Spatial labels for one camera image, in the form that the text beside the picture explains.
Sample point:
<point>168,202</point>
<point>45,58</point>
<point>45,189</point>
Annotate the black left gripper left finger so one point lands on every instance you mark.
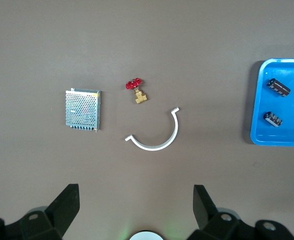
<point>61,212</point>

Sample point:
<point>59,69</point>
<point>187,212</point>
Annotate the small black relay block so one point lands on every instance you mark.
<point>273,119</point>

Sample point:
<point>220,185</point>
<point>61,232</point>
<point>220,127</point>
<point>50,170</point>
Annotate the brown table cover mat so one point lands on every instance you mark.
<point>146,37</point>

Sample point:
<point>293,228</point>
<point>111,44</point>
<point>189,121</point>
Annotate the long brown capacitor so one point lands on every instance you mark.
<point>278,87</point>

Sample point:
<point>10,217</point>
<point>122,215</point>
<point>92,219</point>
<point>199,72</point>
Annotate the white semicircular bracket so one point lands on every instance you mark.
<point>153,147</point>

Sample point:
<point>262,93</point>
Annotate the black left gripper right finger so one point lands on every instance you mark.
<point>204,212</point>

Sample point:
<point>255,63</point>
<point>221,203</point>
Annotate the blue plastic tray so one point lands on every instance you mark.
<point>284,107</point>

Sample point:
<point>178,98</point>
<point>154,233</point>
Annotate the perforated metal power supply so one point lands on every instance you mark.
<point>82,110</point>

